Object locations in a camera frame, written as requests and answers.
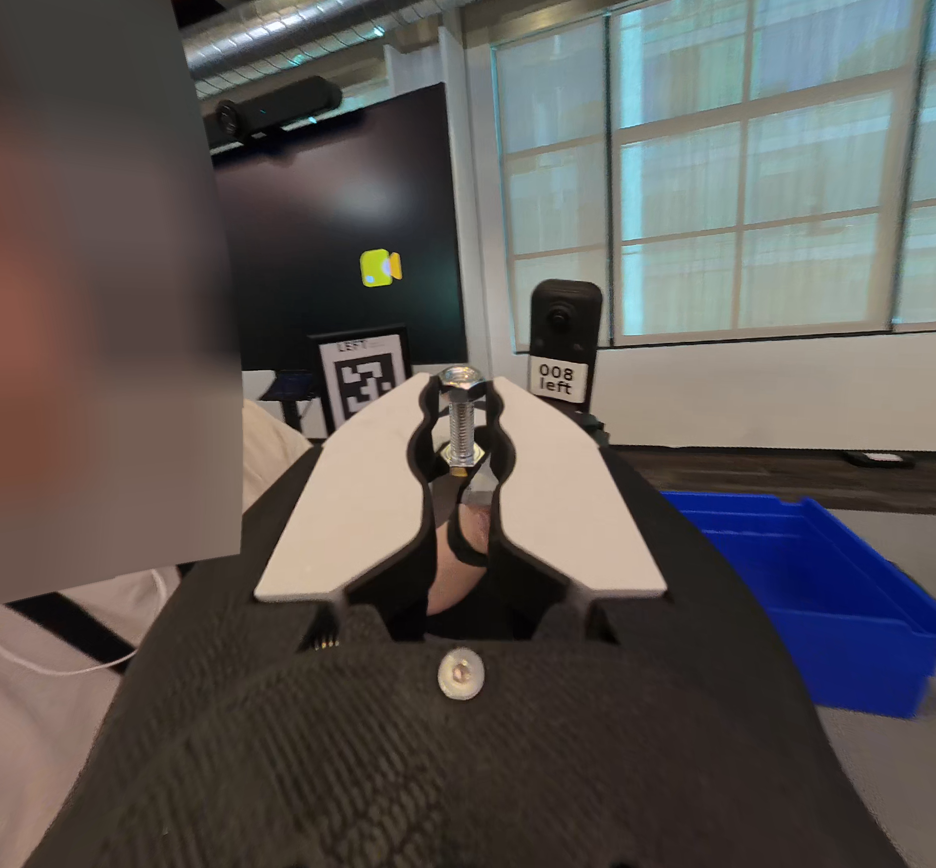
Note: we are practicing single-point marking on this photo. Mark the silver ceiling air duct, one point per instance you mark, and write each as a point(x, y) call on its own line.
point(365, 5)

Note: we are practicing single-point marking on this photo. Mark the large dark display screen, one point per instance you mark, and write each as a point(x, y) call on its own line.
point(329, 210)

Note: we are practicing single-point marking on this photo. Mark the white-framed window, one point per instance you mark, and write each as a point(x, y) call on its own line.
point(731, 151)

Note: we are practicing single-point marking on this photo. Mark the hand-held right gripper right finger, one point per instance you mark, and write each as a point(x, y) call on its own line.
point(578, 502)

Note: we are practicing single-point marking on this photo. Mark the person's left hand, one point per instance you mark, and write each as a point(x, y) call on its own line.
point(450, 583)

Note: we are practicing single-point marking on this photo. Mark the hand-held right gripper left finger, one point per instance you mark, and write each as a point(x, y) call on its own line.
point(351, 502)

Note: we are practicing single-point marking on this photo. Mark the black video bar camera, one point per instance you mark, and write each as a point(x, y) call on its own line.
point(278, 111)

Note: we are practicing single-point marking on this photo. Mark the framed marker sign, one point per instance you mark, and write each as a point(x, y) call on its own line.
point(365, 378)

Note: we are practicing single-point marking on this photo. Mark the small black floor box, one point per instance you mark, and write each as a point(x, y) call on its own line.
point(877, 458)

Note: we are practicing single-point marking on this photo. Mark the blue plastic bin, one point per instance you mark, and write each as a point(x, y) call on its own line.
point(819, 590)

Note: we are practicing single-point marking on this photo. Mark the steel hex bolt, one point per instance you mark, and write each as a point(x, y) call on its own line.
point(462, 429)

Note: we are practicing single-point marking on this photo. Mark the small black tilted stand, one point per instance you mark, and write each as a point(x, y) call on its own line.
point(289, 385)

